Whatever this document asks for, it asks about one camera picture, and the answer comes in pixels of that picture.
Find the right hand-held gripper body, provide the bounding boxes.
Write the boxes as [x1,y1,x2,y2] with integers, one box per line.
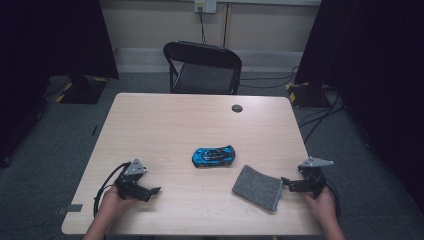
[298,157,334,199]

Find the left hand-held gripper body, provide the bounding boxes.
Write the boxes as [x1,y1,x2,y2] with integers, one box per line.
[114,158,148,202]

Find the grey cloth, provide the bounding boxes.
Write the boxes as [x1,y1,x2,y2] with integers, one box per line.
[231,164,284,213]

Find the blue and black toy car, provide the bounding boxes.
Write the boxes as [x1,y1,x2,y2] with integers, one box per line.
[191,145,236,168]

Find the person's right hand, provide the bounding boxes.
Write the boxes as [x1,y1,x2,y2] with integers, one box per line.
[301,187,338,228]

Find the person's left hand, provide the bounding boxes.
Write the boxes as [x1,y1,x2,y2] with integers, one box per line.
[96,184,138,218]

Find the grey tape strip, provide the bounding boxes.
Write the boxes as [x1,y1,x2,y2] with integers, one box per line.
[56,203,84,215]

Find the stand base with yellow tape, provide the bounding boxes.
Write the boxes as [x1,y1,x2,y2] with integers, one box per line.
[55,74,109,105]
[284,81,331,109]

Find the black folding chair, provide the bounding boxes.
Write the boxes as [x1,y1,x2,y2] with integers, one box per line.
[162,40,243,95]

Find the black curtain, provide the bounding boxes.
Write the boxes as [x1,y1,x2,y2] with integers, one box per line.
[0,0,120,168]
[294,0,424,214]

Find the right hand-held gripper black cable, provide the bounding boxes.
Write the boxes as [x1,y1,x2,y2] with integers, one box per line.
[324,178,342,223]

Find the hand-held gripper black cable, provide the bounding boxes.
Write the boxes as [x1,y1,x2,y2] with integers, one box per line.
[324,178,342,223]
[93,162,132,218]

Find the left hand-held gripper black cable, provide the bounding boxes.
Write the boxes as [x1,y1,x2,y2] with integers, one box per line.
[93,162,132,218]

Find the black floor cables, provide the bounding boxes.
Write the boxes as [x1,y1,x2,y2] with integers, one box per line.
[239,65,346,144]

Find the black wall socket cable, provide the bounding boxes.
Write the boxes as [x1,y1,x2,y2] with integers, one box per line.
[198,6,207,45]

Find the white wall socket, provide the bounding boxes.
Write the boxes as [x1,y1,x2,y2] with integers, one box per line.
[194,0,218,14]

